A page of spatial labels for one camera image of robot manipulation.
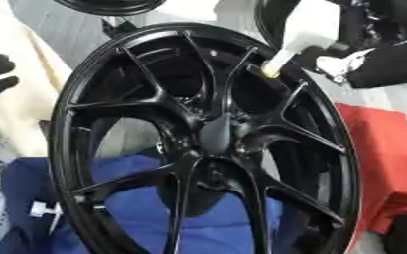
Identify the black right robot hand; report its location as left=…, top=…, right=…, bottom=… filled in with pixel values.
left=313, top=0, right=407, bottom=89

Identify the white pin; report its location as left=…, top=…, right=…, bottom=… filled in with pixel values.
left=28, top=201, right=65, bottom=236
left=260, top=0, right=342, bottom=79

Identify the black spoked wheel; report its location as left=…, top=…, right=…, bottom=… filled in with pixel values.
left=45, top=22, right=363, bottom=254

